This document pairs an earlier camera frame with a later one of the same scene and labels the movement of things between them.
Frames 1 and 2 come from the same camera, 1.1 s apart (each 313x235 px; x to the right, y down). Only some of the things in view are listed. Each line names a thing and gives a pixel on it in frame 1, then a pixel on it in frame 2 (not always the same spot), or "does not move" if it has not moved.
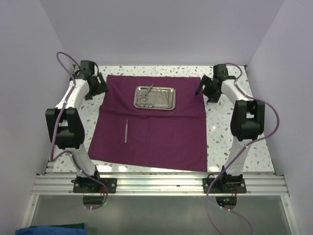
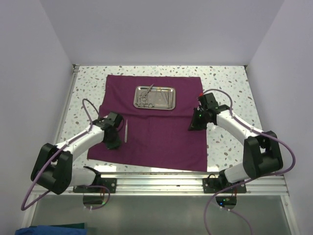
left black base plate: [87, 185] does not move
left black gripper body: [99, 87] to [114, 141]
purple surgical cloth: [174, 138] does not move
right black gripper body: [212, 94] to [199, 121]
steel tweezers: [126, 131] does not move
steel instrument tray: [155, 97] does not move
